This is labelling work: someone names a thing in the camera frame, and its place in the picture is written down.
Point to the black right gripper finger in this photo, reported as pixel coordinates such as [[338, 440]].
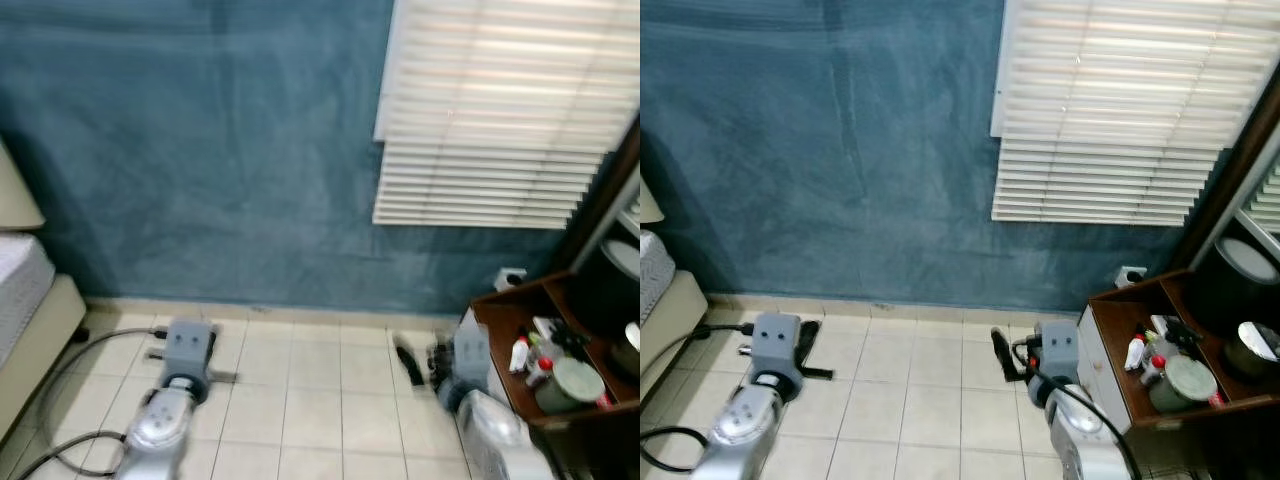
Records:
[[409, 360], [1002, 355]]

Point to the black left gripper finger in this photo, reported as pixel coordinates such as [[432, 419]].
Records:
[[214, 345], [809, 345]]

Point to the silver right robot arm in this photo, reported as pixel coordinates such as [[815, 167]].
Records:
[[500, 435], [1085, 440]]

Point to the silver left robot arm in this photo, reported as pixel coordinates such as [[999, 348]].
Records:
[[160, 430], [740, 430]]

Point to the white drawer unit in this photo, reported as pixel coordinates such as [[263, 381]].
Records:
[[1100, 370], [472, 345]]

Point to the brown wooden nightstand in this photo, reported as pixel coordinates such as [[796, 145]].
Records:
[[500, 330], [1110, 330]]

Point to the white bottle red cap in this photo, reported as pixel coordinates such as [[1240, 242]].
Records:
[[1136, 354], [1156, 370], [540, 372], [520, 357]]

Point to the green round tin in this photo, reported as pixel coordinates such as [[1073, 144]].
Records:
[[1185, 383], [575, 385]]

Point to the white patterned mattress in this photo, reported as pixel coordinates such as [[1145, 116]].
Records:
[[20, 285], [655, 270]]

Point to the metal pot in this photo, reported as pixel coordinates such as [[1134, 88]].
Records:
[[630, 350], [1255, 350]]

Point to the black cylinder grey top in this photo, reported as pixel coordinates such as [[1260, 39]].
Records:
[[1250, 260], [620, 258]]

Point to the dark wooden framed mirror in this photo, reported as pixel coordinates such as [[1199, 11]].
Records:
[[1215, 190], [590, 215]]

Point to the cream tufted headboard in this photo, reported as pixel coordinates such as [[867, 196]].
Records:
[[15, 195], [648, 205]]

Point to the white window blind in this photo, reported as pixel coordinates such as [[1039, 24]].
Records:
[[1110, 110], [500, 110]]

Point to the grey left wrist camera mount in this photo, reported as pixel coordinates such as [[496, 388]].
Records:
[[775, 342], [188, 345]]

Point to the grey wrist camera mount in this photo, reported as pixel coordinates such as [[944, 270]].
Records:
[[775, 342], [1057, 350], [188, 345], [470, 352]]

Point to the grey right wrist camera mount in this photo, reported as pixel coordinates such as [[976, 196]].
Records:
[[1057, 350], [470, 352]]

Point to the white wall socket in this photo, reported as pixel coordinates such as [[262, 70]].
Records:
[[1132, 276], [511, 278]]

